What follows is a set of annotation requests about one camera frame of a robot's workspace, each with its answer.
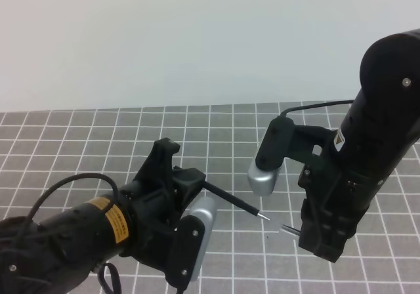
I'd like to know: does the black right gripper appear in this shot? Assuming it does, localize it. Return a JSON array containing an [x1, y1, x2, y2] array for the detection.
[[285, 110, 417, 263]]

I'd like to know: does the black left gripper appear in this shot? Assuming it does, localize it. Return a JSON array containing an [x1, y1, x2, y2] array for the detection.
[[121, 138, 206, 287]]

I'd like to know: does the black pen silver tip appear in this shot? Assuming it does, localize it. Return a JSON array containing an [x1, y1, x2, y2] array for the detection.
[[203, 180, 270, 221]]

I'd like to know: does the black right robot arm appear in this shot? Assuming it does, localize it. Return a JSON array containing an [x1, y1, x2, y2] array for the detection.
[[299, 30, 419, 262]]

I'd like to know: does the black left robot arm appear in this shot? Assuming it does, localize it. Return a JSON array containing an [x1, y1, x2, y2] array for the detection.
[[1, 138, 206, 293]]

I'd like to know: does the grey grid tablecloth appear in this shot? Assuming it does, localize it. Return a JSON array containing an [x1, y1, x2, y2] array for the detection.
[[1, 103, 419, 293]]

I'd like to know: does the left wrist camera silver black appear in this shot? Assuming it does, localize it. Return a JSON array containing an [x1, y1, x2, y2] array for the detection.
[[184, 197, 217, 282]]

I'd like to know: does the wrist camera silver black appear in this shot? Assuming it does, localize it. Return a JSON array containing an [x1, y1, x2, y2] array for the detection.
[[184, 197, 217, 282], [247, 115, 295, 197]]

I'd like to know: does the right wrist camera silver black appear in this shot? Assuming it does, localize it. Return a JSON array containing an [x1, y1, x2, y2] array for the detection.
[[247, 115, 295, 197]]

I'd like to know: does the right camera black cable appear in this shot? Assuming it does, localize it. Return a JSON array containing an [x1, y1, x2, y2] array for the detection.
[[280, 99, 355, 117]]

